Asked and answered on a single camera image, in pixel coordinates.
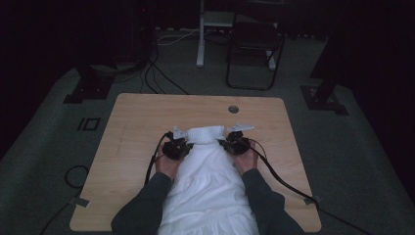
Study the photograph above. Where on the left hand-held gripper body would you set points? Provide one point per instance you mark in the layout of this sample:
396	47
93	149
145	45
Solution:
176	148

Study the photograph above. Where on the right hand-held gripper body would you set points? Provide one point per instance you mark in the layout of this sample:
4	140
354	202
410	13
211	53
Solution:
237	145

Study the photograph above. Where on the white skirt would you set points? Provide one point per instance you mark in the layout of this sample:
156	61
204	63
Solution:
208	182

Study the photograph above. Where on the person's right hand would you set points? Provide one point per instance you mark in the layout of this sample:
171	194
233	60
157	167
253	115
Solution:
246	161

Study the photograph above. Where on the person's left hand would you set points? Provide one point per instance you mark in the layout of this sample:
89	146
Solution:
166	166

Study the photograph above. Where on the grey tape piece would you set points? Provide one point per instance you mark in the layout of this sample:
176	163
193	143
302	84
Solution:
308	201
81	202

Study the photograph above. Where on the black stand base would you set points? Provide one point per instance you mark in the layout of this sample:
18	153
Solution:
89	89
321	101

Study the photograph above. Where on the white metal stand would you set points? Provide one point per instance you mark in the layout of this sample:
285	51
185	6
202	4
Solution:
200	42

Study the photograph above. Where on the black folding chair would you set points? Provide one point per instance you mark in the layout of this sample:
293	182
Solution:
256	37

